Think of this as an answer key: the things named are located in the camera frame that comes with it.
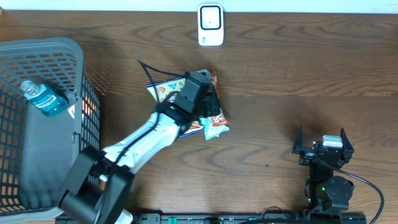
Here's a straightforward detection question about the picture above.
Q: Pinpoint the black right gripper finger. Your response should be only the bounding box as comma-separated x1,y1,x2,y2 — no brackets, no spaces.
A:
293,125,303,153
340,128,354,156

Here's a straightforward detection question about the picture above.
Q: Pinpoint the white barcode scanner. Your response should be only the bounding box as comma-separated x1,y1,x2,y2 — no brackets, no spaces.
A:
197,3,224,46

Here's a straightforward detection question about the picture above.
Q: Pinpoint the orange chocolate bar wrapper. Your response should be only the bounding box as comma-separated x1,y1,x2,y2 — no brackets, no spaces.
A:
210,72,229,127

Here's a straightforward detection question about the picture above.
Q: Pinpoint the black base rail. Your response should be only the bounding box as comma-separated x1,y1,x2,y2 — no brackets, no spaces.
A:
55,212,368,224

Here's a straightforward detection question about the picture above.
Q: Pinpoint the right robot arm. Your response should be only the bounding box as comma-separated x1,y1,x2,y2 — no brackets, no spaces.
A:
292,128,354,220

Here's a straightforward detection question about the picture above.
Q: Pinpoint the yellow snack bag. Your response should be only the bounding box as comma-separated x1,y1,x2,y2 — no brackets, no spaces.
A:
147,77,204,138

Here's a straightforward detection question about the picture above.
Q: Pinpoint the grey plastic basket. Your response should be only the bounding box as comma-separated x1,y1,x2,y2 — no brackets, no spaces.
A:
1,37,100,223

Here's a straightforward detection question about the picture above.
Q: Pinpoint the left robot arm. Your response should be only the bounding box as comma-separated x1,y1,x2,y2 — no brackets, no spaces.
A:
58,70,220,224

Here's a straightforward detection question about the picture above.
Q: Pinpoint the teal small snack packet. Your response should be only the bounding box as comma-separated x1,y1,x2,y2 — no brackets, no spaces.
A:
200,117,230,141

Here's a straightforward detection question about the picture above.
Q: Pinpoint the blue mouthwash bottle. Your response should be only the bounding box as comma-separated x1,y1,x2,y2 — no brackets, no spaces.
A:
21,80,69,116

